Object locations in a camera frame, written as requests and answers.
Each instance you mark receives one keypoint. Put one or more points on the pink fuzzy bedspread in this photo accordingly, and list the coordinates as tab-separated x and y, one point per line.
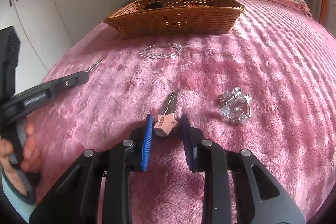
268	86

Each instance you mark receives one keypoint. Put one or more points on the person's left hand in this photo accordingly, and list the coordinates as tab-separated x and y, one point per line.
21	159

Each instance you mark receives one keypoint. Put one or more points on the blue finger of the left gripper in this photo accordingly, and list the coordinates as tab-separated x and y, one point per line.
57	86

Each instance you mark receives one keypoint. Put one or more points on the grey sleeve forearm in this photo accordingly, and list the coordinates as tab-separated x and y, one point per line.
16	203

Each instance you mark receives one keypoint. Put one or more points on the thin bobby pin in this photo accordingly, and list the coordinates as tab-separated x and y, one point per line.
92	67

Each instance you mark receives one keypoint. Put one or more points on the brown wicker basket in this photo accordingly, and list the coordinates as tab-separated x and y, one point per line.
176	17

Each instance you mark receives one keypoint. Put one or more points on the pink star hair clip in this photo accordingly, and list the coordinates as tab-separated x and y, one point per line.
166	120

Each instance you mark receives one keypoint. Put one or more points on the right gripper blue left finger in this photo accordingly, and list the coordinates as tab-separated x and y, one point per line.
130	155

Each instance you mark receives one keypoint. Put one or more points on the black scrunchie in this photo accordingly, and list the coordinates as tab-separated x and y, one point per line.
153	5

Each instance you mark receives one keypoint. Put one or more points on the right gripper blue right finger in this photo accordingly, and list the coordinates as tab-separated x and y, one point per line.
204	155

